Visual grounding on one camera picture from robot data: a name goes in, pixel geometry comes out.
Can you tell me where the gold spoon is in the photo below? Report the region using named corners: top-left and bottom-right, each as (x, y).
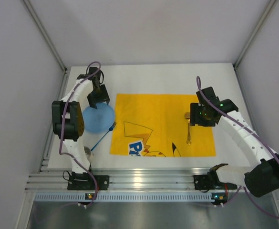
top-left (184, 112), bottom-right (192, 146)

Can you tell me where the blue plastic plate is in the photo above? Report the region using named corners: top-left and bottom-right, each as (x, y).
top-left (82, 103), bottom-right (115, 134)

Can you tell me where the yellow pikachu place mat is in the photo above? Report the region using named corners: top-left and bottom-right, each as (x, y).
top-left (110, 94), bottom-right (216, 157)

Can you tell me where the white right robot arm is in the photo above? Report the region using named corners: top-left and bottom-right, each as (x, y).
top-left (190, 87), bottom-right (279, 198)

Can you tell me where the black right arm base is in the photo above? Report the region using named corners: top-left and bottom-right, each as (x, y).
top-left (193, 163), bottom-right (238, 192)

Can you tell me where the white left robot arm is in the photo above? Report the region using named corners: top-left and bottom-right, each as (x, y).
top-left (51, 62), bottom-right (115, 175)

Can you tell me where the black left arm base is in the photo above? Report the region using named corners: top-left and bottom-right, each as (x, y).
top-left (67, 172), bottom-right (110, 190)

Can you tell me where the silver metal cup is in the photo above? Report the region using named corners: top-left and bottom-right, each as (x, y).
top-left (84, 146), bottom-right (94, 161)

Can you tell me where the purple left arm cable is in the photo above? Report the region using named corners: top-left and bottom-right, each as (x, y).
top-left (59, 61), bottom-right (102, 208)

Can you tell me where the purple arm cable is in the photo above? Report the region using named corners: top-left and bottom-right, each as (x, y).
top-left (59, 61), bottom-right (102, 208)
top-left (196, 76), bottom-right (279, 219)

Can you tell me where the aluminium front frame rail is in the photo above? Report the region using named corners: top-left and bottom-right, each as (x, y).
top-left (25, 168), bottom-right (208, 192)

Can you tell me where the perforated metal cable duct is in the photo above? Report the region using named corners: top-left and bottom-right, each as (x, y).
top-left (34, 192), bottom-right (227, 203)

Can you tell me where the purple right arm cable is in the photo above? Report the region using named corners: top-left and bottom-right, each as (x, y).
top-left (196, 76), bottom-right (279, 219)

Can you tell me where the left aluminium frame post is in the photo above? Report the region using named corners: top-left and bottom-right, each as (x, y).
top-left (21, 0), bottom-right (67, 73)

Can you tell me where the aluminium frame post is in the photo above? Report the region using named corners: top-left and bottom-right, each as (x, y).
top-left (233, 0), bottom-right (278, 70)
top-left (21, 0), bottom-right (67, 73)

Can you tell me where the right aluminium frame post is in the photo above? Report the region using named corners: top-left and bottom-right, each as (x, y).
top-left (233, 0), bottom-right (278, 70)

